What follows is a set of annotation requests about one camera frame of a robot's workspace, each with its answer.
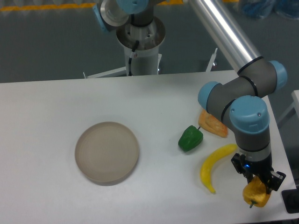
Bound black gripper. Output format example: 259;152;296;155
231;149;286;194

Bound yellow bell pepper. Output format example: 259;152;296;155
242;176;271;208

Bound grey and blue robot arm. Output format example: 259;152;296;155
93;0;287;193

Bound green bell pepper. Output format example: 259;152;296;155
178;126;204;152

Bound beige round plate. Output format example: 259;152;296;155
75;122;139;186

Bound black device at table edge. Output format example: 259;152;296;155
281;189;299;214

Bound yellow banana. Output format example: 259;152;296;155
199;144;237;194

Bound orange bread pastry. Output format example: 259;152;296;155
198;109;228;138

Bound blue plastic bags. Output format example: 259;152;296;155
237;0;299;20

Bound white frame at right edge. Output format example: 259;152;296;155
277;90;299;128

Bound white metal bracket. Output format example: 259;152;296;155
206;48;218;72

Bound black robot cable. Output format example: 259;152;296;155
128;40;140;77

